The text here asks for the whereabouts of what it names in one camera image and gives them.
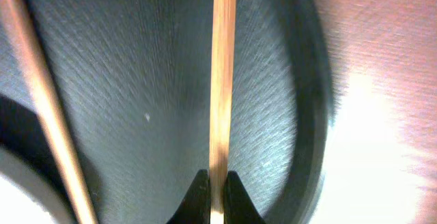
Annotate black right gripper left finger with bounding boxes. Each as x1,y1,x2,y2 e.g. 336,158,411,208
167,169,211,224

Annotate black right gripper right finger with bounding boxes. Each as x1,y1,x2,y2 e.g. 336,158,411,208
223,171,266,224

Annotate wooden chopstick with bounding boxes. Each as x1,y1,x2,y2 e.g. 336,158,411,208
1,0,98,223
209,0,236,224

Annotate round black tray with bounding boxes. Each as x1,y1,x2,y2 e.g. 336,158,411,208
0,0,339,224

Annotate grey plate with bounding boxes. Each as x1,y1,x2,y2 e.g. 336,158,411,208
1,148,76,224

